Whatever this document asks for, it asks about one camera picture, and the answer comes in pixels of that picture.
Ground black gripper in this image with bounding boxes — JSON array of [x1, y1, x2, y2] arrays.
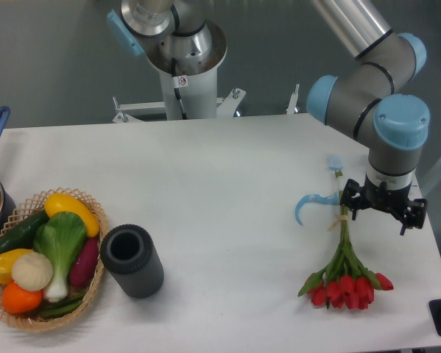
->
[[340, 177, 427, 236]]

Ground red tulip bouquet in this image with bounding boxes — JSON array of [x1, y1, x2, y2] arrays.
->
[[297, 168, 395, 310]]

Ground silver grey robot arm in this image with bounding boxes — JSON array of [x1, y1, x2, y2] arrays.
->
[[107, 1, 430, 229]]

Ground light blue ribbon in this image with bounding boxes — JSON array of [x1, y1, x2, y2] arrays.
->
[[294, 155, 344, 226]]

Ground dark grey ribbed vase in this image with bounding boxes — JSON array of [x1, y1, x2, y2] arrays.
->
[[100, 224, 164, 299]]

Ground purple sweet potato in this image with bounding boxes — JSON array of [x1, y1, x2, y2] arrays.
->
[[68, 238, 99, 288]]

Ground green bok choy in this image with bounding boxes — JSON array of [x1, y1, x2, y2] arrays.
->
[[33, 212, 87, 303]]

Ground green bean pods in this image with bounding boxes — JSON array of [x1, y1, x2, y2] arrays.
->
[[38, 292, 86, 320]]

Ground woven wicker basket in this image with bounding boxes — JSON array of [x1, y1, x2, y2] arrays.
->
[[0, 188, 108, 332]]

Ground cream white garlic bulb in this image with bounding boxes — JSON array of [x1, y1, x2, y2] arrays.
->
[[11, 252, 53, 292]]

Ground dark green cucumber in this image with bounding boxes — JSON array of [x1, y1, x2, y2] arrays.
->
[[0, 210, 49, 254]]

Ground orange fruit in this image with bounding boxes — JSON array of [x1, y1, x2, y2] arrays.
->
[[1, 282, 43, 314]]

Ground yellow bell pepper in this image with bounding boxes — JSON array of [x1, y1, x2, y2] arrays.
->
[[0, 249, 32, 285]]

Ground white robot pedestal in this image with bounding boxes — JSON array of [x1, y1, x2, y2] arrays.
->
[[111, 18, 301, 124]]

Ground black cable on pedestal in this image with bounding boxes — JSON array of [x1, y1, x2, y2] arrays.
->
[[169, 57, 188, 121]]

